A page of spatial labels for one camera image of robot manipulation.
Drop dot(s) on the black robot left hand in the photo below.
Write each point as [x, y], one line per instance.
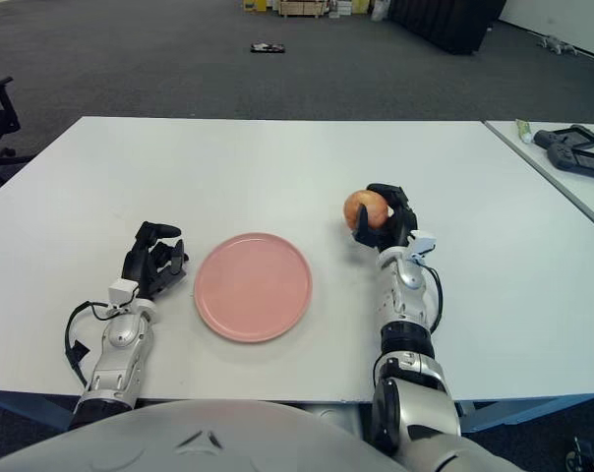
[137, 263]

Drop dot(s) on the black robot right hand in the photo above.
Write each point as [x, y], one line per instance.
[400, 226]

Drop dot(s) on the red yellow apple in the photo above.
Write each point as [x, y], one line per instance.
[375, 209]

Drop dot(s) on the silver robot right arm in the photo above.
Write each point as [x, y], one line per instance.
[405, 295]

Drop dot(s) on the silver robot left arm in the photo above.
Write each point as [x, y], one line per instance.
[122, 339]

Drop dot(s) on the pink round plate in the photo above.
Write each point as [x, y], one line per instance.
[253, 290]

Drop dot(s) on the green white tube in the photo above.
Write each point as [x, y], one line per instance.
[524, 130]

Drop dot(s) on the black handheld controller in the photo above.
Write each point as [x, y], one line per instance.
[587, 164]
[567, 138]

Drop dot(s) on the black curtain partition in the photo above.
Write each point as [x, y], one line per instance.
[444, 22]

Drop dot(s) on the grey robot torso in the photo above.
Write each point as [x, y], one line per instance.
[253, 442]

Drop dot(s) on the white plastic bag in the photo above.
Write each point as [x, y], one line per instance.
[380, 11]

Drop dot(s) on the black flat tray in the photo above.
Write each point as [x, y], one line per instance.
[267, 48]

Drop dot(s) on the stack of white boxes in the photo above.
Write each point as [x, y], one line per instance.
[348, 9]

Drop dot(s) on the wooden pallet crate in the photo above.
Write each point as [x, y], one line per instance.
[302, 9]

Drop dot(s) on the small grey robot dog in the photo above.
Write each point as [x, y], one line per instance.
[555, 44]

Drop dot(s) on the yellow cardboard box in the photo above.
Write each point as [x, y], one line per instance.
[255, 5]

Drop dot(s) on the black caster wheel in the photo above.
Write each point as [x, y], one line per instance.
[579, 454]

